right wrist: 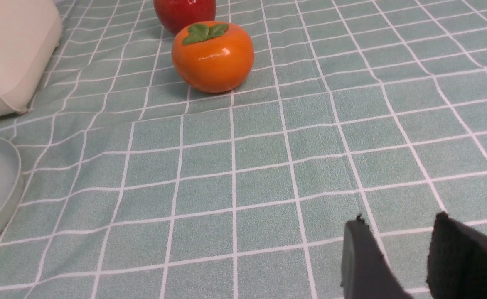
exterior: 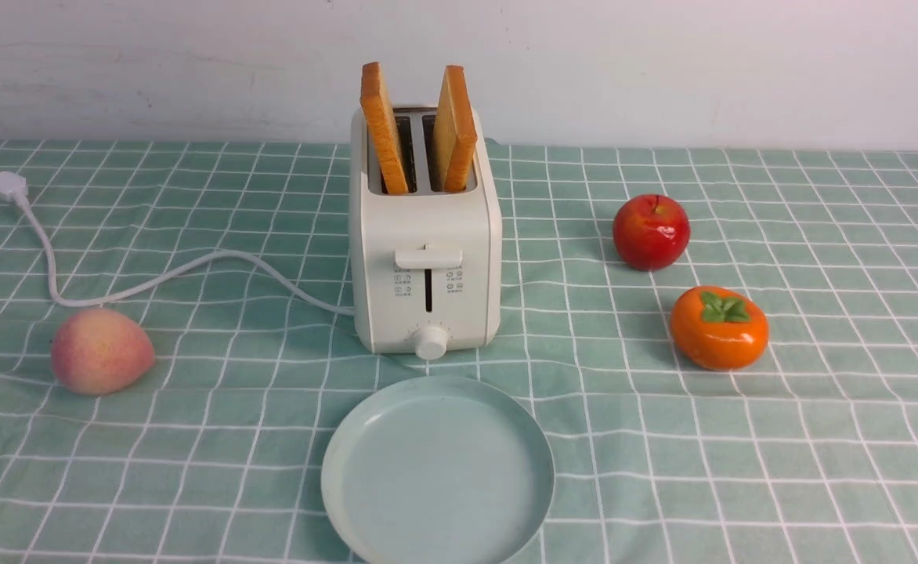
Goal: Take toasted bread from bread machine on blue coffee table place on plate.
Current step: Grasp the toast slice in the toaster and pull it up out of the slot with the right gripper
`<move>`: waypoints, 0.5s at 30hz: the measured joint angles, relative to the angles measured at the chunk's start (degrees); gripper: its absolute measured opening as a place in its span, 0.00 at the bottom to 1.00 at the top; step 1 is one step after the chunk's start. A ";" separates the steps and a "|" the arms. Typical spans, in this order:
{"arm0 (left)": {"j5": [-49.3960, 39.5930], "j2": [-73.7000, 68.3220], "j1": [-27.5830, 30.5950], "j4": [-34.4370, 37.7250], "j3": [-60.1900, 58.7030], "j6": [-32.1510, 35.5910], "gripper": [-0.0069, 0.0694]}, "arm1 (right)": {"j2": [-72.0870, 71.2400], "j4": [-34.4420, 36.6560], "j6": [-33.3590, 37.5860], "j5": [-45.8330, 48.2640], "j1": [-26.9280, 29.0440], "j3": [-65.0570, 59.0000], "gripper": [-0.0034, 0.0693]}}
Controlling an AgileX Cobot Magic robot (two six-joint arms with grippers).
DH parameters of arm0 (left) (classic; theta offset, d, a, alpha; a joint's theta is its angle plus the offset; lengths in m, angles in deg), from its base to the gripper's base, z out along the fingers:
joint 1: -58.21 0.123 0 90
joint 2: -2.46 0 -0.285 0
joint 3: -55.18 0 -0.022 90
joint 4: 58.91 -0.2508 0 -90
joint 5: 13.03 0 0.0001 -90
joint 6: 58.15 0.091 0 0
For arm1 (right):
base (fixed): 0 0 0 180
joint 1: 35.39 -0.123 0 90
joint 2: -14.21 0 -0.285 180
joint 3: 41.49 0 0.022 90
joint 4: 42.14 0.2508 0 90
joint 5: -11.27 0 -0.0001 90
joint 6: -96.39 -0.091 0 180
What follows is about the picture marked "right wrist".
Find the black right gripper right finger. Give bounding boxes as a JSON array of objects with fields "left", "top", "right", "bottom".
[{"left": 426, "top": 212, "right": 487, "bottom": 299}]

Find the green checkered tablecloth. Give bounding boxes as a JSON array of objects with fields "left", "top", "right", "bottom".
[{"left": 0, "top": 0, "right": 487, "bottom": 299}]

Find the red apple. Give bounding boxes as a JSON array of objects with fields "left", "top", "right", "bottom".
[{"left": 153, "top": 0, "right": 217, "bottom": 35}]

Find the cream white toaster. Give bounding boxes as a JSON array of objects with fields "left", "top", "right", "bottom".
[{"left": 0, "top": 0, "right": 62, "bottom": 117}]

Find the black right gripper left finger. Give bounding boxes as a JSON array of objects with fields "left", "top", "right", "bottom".
[{"left": 341, "top": 215, "right": 411, "bottom": 299}]

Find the orange persimmon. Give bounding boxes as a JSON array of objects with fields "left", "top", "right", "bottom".
[{"left": 171, "top": 21, "right": 255, "bottom": 93}]

